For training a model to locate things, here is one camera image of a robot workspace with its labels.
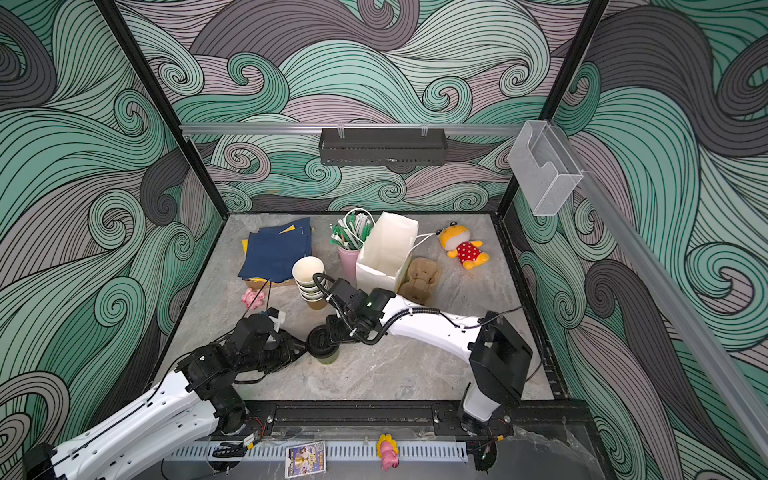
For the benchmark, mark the green white wrapped straws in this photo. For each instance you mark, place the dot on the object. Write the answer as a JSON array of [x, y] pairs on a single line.
[[350, 232]]

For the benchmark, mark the colourful picture card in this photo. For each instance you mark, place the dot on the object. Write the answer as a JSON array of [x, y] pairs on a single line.
[[306, 459]]

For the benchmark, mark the small pink pig toy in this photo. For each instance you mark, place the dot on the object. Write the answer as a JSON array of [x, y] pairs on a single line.
[[253, 299]]

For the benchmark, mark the black wall shelf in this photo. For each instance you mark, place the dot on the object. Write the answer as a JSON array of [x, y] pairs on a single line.
[[401, 147]]

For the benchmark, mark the black coffee cup lid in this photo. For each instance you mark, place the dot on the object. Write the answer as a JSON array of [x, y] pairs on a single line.
[[318, 341]]

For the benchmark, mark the pink figurine toy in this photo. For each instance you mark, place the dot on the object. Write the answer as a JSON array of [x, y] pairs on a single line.
[[387, 451]]

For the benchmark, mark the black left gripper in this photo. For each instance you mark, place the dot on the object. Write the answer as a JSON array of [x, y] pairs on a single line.
[[290, 349]]

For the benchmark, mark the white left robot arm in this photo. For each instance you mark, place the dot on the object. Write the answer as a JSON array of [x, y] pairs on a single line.
[[196, 397]]

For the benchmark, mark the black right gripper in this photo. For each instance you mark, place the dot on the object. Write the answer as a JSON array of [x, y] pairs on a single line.
[[331, 321]]

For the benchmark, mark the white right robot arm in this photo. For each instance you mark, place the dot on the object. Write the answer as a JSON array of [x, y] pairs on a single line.
[[498, 356]]

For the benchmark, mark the yellow red plush toy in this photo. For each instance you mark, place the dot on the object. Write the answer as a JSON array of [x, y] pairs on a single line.
[[458, 244]]

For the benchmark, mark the clear plastic wall holder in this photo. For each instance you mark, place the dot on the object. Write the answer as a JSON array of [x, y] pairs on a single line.
[[544, 164]]

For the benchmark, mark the dark blue napkin stack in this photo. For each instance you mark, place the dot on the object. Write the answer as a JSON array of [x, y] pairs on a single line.
[[277, 252]]

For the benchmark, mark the brown pulp cup carrier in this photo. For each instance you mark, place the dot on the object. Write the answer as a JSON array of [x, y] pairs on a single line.
[[421, 280]]

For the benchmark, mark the green paper coffee cup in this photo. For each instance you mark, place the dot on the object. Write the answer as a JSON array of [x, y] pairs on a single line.
[[327, 359]]

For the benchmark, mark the pink cup holder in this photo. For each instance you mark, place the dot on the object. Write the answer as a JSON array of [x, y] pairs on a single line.
[[348, 261]]

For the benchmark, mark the white paper takeout bag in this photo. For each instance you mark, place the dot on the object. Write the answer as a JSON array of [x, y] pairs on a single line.
[[386, 253]]

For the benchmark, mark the stack of paper cups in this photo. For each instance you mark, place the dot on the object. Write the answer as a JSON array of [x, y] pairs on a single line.
[[303, 271]]

